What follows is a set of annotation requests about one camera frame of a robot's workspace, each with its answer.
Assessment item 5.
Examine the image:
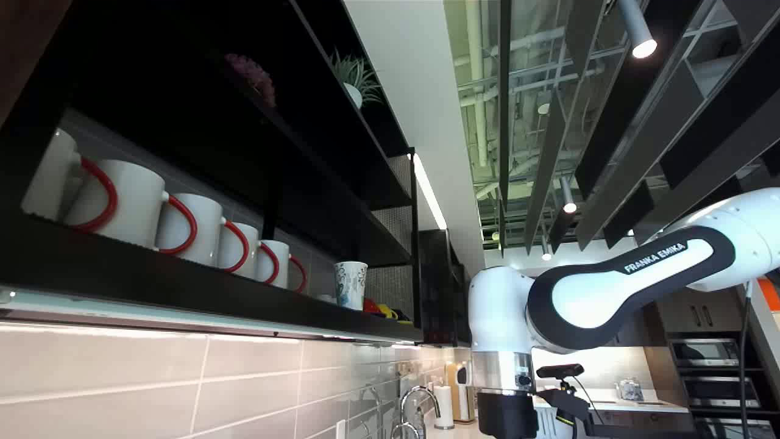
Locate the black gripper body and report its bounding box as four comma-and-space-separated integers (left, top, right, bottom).
475, 388, 542, 439

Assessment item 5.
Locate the floral paper cup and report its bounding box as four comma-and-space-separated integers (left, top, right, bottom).
331, 259, 371, 312

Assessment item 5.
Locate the chrome kitchen faucet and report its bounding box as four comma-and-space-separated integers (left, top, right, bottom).
388, 379, 445, 439

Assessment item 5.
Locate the small colourful shelf item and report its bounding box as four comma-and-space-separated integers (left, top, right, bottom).
360, 298, 404, 321

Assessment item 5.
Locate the black staircase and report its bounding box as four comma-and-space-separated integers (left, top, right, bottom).
666, 326, 780, 439

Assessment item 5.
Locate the ceiling spot lamp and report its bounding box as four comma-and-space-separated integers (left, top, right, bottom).
616, 0, 662, 62
559, 173, 579, 217

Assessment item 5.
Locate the green potted plant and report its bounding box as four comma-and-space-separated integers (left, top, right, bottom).
327, 49, 386, 111

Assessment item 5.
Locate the under shelf light strip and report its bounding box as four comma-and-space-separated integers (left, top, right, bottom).
0, 284, 423, 344

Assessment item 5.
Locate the black camera on stand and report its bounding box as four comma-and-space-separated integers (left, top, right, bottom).
534, 361, 606, 426

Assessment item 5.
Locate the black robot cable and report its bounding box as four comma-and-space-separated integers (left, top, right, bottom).
734, 282, 755, 439

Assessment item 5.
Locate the white mug red handle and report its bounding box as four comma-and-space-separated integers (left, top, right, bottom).
60, 154, 171, 251
254, 236, 293, 290
19, 127, 82, 225
287, 253, 311, 298
155, 189, 227, 268
214, 217, 262, 277

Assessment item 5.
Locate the black wall shelf unit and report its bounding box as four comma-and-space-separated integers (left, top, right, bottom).
0, 0, 473, 349

